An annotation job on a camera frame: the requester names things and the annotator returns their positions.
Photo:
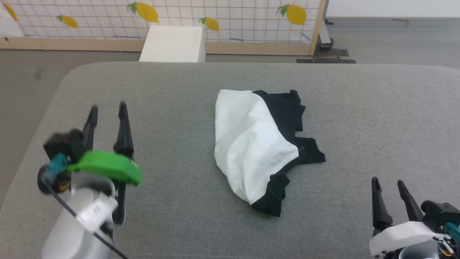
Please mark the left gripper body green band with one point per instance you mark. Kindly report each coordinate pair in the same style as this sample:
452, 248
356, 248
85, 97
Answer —
107, 166

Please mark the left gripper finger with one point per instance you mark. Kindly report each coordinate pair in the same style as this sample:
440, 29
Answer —
124, 131
90, 126

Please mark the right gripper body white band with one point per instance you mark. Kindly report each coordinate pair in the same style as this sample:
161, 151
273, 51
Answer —
402, 235

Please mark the white box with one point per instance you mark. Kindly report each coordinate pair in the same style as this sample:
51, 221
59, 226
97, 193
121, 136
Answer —
174, 45

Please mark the lemon print partition screen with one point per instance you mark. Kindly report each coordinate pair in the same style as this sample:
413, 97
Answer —
107, 25

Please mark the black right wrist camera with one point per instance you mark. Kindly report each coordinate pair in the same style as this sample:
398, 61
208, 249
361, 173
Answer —
440, 213

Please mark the dark floor plate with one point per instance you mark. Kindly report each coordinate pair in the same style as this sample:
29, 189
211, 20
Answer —
325, 57

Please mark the white and black t-shirt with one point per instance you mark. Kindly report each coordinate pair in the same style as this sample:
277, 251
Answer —
251, 144

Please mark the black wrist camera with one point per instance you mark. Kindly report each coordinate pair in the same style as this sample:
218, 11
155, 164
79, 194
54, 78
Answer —
440, 213
64, 144

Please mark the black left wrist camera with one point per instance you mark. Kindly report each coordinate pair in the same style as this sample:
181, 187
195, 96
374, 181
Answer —
64, 144

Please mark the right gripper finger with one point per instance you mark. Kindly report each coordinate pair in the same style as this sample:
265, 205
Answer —
409, 202
378, 205

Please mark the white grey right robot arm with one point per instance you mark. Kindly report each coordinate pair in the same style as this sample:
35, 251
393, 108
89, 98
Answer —
420, 252

